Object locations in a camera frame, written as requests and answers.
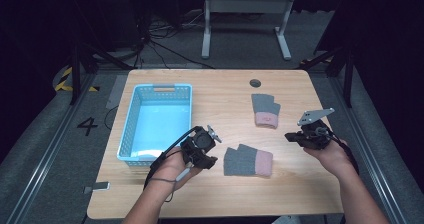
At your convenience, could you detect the black metal stand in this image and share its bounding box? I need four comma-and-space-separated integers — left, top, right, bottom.
67, 38, 135, 106
299, 42, 355, 109

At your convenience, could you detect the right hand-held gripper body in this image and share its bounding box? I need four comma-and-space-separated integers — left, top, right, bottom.
297, 107, 336, 151

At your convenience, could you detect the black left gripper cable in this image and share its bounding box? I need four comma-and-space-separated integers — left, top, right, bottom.
143, 125, 204, 190

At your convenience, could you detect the person's left hand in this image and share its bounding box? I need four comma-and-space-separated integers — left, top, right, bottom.
149, 146, 203, 194

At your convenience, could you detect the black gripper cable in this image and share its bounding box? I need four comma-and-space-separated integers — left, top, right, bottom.
324, 125, 360, 176
143, 125, 204, 190

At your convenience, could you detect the thin black floor cable loop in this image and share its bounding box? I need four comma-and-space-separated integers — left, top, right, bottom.
103, 105, 120, 132

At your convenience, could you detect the aluminium floor rail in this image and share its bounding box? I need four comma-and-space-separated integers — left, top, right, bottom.
5, 73, 97, 224
327, 73, 408, 224

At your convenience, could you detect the tangle of black floor cables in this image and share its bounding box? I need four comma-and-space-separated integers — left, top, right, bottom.
133, 8, 216, 70

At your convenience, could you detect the small silver flat device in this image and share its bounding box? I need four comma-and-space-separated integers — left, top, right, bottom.
82, 181, 111, 195

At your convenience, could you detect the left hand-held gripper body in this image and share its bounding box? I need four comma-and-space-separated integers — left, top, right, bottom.
187, 124, 223, 157

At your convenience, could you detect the thin grey wrist cord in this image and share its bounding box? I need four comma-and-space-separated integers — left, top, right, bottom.
148, 176, 178, 204

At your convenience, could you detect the person's right hand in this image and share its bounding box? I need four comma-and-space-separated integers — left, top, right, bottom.
302, 138, 355, 179

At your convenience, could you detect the light blue plastic basket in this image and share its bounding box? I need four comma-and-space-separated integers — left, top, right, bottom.
116, 82, 194, 168

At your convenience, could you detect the white metal desk frame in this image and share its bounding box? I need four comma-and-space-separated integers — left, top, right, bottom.
200, 0, 297, 61

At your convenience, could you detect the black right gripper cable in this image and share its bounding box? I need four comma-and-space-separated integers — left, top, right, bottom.
324, 125, 360, 176

